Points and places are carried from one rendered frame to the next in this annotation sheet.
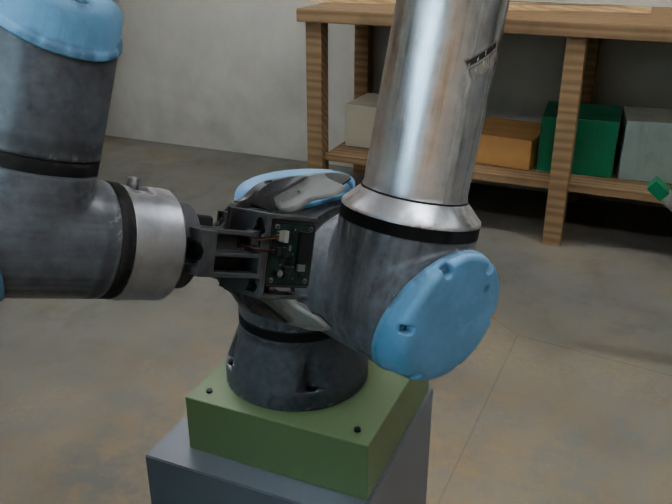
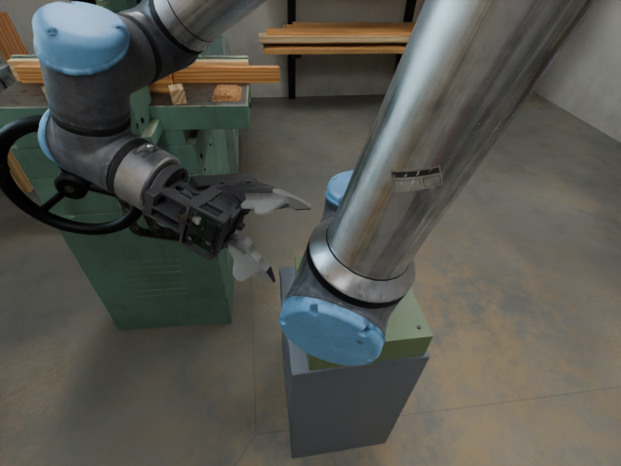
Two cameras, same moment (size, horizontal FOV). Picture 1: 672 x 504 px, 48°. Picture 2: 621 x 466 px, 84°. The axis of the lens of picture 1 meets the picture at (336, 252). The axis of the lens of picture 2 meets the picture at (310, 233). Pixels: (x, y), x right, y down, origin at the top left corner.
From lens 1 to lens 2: 0.60 m
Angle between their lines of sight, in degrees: 49
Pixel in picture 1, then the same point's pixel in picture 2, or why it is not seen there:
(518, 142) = not seen: outside the picture
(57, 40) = (42, 55)
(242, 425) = not seen: hidden behind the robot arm
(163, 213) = (136, 171)
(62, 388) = not seen: hidden behind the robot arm
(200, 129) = (602, 116)
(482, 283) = (353, 337)
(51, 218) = (68, 149)
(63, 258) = (79, 169)
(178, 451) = (289, 275)
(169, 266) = (132, 200)
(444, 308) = (312, 328)
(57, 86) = (50, 82)
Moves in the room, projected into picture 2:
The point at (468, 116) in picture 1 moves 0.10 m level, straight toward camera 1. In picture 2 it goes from (384, 219) to (292, 242)
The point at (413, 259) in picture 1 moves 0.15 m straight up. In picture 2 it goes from (310, 286) to (316, 190)
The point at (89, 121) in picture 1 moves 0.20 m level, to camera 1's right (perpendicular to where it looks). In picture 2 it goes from (76, 107) to (103, 195)
